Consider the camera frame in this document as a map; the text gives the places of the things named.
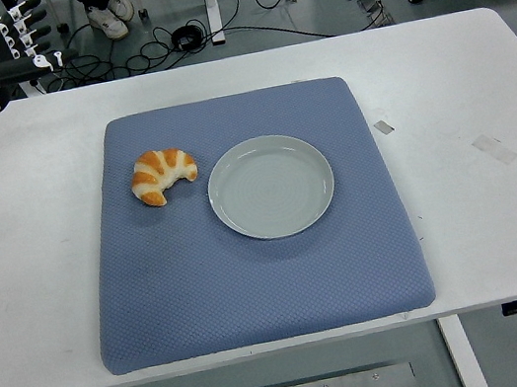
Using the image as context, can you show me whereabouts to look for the croissant bread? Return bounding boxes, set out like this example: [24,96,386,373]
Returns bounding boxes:
[124,143,204,211]

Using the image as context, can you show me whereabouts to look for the grey round plate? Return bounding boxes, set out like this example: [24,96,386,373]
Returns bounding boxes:
[199,124,344,251]

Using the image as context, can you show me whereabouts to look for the chair leg with caster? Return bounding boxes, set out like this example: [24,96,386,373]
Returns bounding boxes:
[43,0,72,39]

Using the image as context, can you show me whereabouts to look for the person's foot white shoe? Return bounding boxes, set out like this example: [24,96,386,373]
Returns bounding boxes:
[85,0,131,45]
[108,0,137,25]

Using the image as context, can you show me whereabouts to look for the white desk leg straight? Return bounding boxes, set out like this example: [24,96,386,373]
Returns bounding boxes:
[203,0,227,46]

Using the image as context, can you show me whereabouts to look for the blue quilted mat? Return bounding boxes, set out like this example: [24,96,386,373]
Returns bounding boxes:
[59,64,442,380]

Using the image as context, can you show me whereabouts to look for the small clear tape piece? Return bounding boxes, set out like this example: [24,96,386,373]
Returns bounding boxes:
[372,117,396,137]

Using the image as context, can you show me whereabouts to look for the large clear tape piece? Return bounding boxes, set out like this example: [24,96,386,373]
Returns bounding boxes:
[469,128,517,171]

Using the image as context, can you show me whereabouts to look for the white table leg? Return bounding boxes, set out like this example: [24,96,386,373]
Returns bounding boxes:
[436,312,490,387]

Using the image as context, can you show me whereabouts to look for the coiled black cable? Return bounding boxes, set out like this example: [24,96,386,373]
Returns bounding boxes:
[169,21,207,54]

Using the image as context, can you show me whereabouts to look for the long black floor cable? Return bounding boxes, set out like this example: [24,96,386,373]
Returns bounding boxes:
[202,0,381,61]

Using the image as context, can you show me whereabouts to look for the grey metal floor bracket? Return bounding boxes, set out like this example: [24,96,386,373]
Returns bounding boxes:
[357,0,396,31]

